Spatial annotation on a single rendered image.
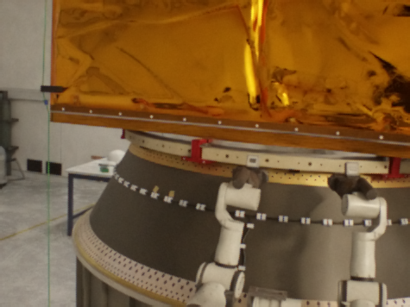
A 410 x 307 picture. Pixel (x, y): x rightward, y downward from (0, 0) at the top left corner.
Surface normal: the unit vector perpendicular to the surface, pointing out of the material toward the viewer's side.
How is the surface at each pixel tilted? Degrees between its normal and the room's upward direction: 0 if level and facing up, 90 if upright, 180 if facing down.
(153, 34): 86
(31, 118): 90
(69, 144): 90
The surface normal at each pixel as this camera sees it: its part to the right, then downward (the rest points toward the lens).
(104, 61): -0.35, 0.13
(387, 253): 0.25, -0.31
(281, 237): -0.12, -0.33
